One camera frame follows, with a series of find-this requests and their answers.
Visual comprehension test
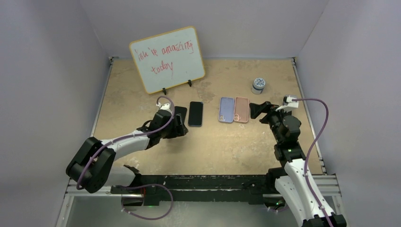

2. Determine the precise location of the white dry-erase board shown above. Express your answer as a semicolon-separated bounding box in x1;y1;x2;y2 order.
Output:
129;26;206;94

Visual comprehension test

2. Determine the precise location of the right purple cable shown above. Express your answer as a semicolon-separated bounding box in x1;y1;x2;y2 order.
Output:
268;98;334;227

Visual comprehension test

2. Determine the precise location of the pink phone case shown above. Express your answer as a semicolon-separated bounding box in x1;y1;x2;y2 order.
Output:
234;97;250;123

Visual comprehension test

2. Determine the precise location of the black aluminium base frame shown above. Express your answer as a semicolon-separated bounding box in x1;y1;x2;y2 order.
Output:
64;174;340;208

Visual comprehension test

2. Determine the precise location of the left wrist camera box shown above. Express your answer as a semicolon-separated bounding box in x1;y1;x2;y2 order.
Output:
156;102;173;117

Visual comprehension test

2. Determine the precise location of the pink cased phone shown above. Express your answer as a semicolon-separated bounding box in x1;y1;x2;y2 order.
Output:
174;106;187;124

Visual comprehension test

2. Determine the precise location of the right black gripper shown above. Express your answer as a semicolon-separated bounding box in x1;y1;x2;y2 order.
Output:
249;101;291;143

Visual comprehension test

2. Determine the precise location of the black phone blue frame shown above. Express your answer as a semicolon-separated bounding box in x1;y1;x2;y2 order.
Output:
188;101;203;127

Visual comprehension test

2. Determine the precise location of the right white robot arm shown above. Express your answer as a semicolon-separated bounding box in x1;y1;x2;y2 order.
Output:
249;102;347;227

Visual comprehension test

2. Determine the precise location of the small white blue jar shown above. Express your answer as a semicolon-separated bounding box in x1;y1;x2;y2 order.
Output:
251;78;266;95

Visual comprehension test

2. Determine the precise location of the lavender phone case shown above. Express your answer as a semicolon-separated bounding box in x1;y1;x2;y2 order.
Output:
218;97;235;123

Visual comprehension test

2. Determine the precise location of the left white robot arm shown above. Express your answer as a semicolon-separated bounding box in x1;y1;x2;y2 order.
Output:
66;106;188;193

